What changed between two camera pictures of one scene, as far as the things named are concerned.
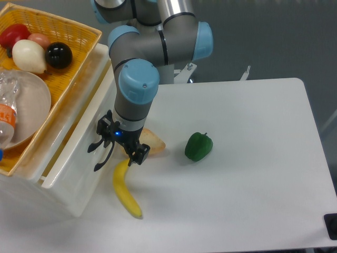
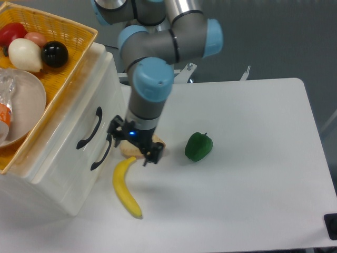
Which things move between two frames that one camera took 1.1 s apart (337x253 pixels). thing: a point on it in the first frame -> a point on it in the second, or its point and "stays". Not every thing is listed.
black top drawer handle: (94, 146) -> (99, 113)
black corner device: (330, 222) stays
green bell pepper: (198, 146) stays
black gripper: (128, 139) -> (141, 137)
